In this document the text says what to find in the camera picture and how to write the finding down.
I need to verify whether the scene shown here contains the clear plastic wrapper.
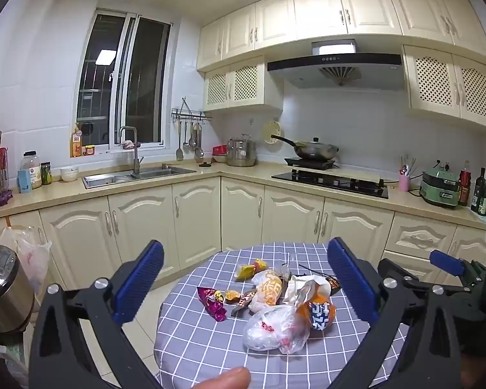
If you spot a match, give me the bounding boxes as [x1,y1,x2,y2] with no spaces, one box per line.
[273,253,293,280]

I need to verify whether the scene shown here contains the steel faucet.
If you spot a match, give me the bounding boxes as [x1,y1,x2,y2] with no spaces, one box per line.
[119,126,144,175]

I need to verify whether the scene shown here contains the sliding window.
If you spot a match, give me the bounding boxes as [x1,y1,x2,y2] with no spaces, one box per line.
[76,7,174,148]

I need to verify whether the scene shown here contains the large clear jar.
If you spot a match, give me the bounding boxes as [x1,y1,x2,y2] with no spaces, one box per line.
[20,151,43,189]

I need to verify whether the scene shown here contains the white paper napkin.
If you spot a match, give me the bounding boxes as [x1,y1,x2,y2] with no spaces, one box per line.
[283,275,332,304]

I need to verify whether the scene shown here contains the clear plastic bag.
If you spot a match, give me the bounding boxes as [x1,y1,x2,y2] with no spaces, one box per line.
[243,304,310,355]

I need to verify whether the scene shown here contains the green electric cooker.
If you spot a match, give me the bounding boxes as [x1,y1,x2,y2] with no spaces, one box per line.
[419,166,461,210]

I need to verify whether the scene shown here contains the white orange snack bag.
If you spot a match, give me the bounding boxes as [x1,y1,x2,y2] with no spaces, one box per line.
[249,269,284,312]

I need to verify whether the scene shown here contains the cream lattice door cabinet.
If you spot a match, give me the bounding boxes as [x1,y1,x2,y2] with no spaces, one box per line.
[203,56,284,112]
[403,44,486,132]

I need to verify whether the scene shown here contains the yellow snack wrapper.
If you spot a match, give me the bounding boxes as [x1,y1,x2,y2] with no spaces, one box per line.
[235,258,268,281]

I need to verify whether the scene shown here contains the dark red sauce bottle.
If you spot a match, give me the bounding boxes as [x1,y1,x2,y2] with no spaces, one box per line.
[458,161,471,207]

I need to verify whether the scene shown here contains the cream upper wall cabinet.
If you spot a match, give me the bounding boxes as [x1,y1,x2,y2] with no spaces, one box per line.
[196,0,486,71]

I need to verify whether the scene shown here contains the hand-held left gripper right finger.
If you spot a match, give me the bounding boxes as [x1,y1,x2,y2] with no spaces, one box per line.
[327,237,463,389]

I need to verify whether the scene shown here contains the steel stockpot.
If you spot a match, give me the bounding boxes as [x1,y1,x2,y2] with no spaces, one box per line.
[226,134,258,168]

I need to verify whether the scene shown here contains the yellow oil bottle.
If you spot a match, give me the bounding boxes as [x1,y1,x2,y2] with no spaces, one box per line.
[70,123,84,158]

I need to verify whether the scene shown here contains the hanging steel ladle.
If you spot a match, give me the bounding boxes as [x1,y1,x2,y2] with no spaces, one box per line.
[192,122,205,159]

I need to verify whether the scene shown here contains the wall utensil rack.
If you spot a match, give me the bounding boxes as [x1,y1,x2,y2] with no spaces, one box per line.
[171,97,213,124]

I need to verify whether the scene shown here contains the steel kitchen sink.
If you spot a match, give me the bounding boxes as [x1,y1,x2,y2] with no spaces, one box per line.
[82,166,197,189]

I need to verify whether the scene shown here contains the white plastic bag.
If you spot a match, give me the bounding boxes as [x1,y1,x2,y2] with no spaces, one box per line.
[0,225,52,296]

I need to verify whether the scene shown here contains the blue carton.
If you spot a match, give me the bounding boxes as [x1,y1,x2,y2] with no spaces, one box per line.
[17,169,33,194]

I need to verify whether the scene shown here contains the person's left hand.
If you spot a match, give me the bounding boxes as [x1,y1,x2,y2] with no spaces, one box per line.
[188,367,252,389]

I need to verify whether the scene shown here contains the brown candy wrapper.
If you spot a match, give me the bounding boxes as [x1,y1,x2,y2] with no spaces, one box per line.
[231,289,258,316]

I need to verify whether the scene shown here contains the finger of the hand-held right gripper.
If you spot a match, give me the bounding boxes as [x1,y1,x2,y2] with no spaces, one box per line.
[377,257,432,292]
[429,250,476,281]

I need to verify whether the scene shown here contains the orange blue snack bag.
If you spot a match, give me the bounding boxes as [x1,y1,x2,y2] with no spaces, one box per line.
[295,284,336,331]

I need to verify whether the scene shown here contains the cream kitchen base cabinet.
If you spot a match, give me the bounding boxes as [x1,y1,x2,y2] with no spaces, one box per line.
[0,162,486,317]

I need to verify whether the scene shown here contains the black gas hob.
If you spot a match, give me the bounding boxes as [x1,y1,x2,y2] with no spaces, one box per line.
[271,170,389,199]

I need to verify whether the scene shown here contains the purple snack wrapper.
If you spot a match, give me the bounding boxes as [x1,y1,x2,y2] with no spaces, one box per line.
[197,286,227,323]

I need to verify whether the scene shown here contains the range hood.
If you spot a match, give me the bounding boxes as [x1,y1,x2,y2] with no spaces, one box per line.
[267,40,403,90]

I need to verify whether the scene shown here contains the steel wok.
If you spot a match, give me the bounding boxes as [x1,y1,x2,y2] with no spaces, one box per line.
[271,135,340,160]

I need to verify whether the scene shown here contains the steel electric pressure cooker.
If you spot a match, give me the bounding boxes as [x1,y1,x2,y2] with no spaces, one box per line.
[0,245,35,335]

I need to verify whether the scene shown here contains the thin black stick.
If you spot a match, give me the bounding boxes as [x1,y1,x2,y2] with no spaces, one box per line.
[299,265,329,278]

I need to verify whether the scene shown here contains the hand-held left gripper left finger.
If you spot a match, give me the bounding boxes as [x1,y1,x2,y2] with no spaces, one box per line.
[28,240,165,389]

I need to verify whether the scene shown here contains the dark glass bottle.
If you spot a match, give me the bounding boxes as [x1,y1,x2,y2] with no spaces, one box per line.
[471,167,486,213]

